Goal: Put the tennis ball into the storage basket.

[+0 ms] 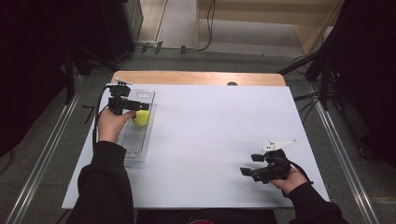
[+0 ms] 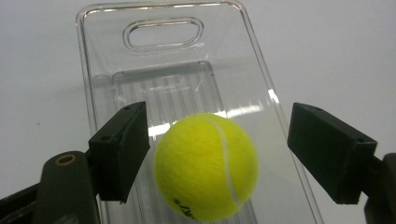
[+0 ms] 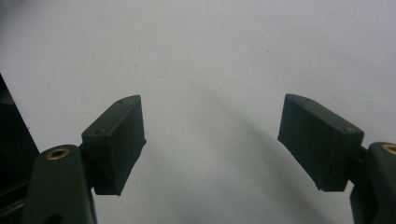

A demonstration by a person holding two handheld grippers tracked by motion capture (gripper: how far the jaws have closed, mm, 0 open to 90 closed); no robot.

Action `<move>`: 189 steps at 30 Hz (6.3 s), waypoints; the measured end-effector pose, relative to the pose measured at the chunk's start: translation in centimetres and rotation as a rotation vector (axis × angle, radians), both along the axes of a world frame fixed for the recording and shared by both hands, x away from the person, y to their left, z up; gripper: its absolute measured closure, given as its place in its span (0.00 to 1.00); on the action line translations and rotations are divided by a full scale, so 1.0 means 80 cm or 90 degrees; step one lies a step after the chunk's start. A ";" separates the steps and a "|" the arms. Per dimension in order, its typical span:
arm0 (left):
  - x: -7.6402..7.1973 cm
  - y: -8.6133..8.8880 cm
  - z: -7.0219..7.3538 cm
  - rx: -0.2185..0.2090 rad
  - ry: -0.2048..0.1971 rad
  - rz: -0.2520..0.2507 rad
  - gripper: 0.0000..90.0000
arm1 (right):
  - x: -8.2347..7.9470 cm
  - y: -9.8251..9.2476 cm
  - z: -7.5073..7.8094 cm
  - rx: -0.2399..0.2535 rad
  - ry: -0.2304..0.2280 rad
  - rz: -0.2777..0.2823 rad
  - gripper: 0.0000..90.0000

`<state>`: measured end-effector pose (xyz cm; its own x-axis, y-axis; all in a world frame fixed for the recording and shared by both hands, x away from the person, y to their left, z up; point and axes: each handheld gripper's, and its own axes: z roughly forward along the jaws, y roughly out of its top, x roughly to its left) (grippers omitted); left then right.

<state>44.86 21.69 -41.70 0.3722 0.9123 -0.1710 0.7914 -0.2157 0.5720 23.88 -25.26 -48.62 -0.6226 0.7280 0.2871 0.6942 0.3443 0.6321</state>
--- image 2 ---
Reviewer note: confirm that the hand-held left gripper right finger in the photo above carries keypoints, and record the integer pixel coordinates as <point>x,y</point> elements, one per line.
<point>327,152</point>

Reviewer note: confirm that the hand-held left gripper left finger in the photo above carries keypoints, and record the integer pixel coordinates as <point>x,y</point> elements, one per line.
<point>120,155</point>

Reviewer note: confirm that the yellow tennis ball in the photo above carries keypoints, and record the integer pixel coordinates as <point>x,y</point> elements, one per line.
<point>202,168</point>

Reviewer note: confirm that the clear plastic tray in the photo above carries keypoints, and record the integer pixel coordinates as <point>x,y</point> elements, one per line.
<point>174,81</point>

